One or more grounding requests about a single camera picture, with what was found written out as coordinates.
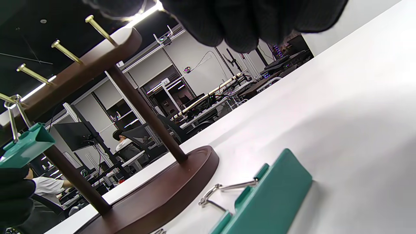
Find person's right hand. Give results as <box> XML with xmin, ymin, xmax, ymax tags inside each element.
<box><xmin>83</xmin><ymin>0</ymin><xmax>348</xmax><ymax>53</ymax></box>

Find person's left hand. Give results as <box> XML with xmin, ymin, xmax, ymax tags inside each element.
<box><xmin>0</xmin><ymin>166</ymin><xmax>36</xmax><ymax>228</ymax></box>

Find brown wooden key rack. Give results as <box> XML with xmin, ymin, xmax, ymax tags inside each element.
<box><xmin>0</xmin><ymin>15</ymin><xmax>220</xmax><ymax>234</ymax></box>

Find black monitor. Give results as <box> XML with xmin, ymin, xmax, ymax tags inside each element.
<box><xmin>53</xmin><ymin>121</ymin><xmax>98</xmax><ymax>152</ymax></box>

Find black mesh office chair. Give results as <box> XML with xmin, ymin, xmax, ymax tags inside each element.
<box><xmin>123</xmin><ymin>123</ymin><xmax>169</xmax><ymax>160</ymax></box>

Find tan wooden rail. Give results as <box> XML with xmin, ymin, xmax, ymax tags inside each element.
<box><xmin>170</xmin><ymin>72</ymin><xmax>243</xmax><ymax>120</ymax></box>

